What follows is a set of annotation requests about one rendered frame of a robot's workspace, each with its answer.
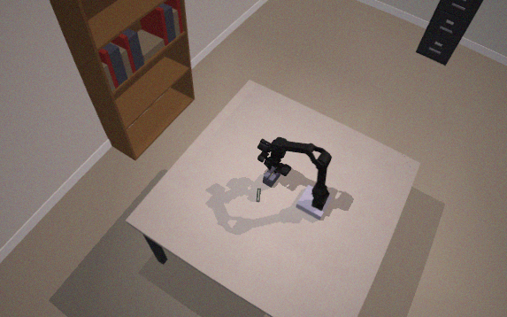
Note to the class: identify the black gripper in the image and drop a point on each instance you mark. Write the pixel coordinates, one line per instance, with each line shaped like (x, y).
(269, 162)

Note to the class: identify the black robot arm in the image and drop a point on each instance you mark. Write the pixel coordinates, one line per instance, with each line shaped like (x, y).
(278, 148)

